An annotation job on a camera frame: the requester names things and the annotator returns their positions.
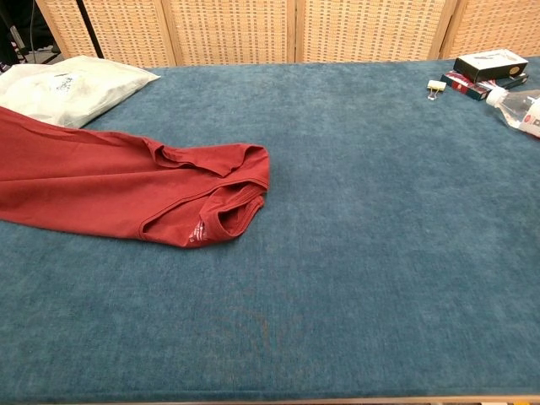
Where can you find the red t-shirt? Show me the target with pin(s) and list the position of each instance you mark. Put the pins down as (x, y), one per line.
(105, 181)

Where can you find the empty frosted plastic bag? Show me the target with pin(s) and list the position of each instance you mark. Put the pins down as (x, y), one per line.
(4, 84)

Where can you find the white binder clip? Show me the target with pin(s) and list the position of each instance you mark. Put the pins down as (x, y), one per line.
(436, 86)

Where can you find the frosted bag with white garment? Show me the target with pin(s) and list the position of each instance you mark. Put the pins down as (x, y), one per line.
(84, 93)

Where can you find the white and black box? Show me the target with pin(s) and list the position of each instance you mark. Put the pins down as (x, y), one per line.
(491, 65)

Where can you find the blue carpet table cover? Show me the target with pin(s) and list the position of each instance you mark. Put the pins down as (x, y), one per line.
(337, 253)

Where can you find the clear plastic water bottle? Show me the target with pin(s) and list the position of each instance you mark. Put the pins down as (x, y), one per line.
(516, 107)

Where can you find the dark red blue box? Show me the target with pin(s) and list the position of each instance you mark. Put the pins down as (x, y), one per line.
(462, 86)

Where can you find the wooden woven folding screen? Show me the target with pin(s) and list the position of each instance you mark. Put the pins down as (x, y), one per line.
(270, 29)

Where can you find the black tripod stand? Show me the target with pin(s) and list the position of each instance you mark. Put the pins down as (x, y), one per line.
(90, 29)

